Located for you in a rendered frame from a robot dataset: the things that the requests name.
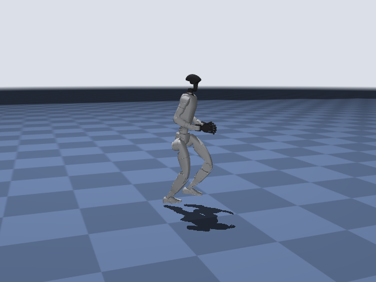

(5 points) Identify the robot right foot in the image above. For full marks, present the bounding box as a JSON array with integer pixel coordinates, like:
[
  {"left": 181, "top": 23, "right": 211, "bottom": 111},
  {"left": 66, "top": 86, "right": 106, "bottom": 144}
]
[{"left": 163, "top": 197, "right": 182, "bottom": 203}]

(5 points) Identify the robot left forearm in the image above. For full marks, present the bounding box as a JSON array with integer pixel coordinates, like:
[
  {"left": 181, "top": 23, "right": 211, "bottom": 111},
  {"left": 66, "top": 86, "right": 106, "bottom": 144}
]
[{"left": 192, "top": 116, "right": 204, "bottom": 126}]

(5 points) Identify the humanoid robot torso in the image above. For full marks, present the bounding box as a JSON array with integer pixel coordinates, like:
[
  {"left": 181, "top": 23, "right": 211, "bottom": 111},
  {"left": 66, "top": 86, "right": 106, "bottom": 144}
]
[{"left": 175, "top": 92, "right": 197, "bottom": 144}]

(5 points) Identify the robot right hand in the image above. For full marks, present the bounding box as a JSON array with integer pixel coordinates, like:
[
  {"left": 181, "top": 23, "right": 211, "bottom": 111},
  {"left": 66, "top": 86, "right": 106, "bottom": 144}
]
[{"left": 195, "top": 122, "right": 216, "bottom": 133}]

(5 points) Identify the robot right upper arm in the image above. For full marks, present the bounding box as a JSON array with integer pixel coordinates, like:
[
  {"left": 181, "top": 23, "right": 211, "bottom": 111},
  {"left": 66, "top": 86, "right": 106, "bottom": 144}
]
[{"left": 173, "top": 96, "right": 190, "bottom": 124}]

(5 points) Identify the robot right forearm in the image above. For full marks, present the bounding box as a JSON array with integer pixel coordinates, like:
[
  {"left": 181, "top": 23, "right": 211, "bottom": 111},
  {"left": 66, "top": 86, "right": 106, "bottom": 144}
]
[{"left": 174, "top": 117, "right": 200, "bottom": 130}]

